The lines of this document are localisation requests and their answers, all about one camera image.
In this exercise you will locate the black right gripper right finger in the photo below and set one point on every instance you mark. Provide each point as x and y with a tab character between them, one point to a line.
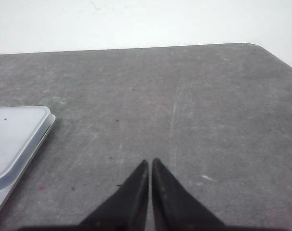
173	206

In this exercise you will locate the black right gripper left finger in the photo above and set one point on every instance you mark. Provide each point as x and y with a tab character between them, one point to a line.
127	207

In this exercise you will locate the silver digital kitchen scale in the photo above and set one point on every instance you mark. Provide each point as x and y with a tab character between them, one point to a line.
23	129

